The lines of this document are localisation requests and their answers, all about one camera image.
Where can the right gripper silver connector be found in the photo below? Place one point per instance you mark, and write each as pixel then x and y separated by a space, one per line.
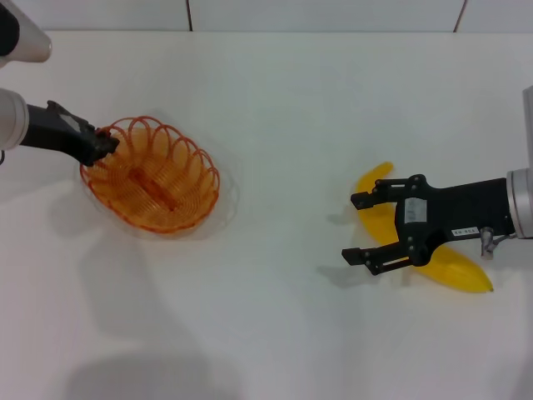
pixel 486 243

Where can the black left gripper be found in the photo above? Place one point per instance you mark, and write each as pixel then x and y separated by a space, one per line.
pixel 54 131

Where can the yellow banana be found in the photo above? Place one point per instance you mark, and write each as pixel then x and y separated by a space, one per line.
pixel 458 271

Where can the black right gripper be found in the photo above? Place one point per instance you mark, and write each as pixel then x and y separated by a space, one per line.
pixel 458 208

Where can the orange woven plastic basket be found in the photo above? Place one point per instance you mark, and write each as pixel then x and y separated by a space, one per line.
pixel 166 187

